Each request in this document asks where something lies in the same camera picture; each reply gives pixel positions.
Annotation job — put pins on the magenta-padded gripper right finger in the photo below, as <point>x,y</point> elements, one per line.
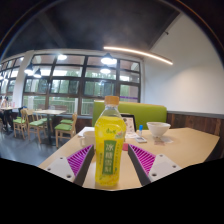
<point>144,159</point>

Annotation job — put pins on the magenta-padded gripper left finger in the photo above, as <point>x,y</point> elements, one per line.
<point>78,160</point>

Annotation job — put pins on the yellow drink bottle orange cap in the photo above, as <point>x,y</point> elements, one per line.
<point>110,140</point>

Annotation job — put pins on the white paper napkin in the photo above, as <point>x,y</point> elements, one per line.
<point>165,140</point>

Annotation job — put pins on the white ceramic bowl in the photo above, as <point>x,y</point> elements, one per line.
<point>158,129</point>

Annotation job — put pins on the wooden chairs green seats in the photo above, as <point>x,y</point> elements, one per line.
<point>65,127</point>

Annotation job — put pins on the green upholstered bench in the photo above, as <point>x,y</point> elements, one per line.
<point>146,113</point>

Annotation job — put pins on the light wooden dining table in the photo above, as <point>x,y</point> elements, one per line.
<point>50,112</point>

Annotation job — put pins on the person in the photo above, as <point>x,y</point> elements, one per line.
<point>4,102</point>

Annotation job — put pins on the long curved ceiling light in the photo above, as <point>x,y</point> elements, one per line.
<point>140,52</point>

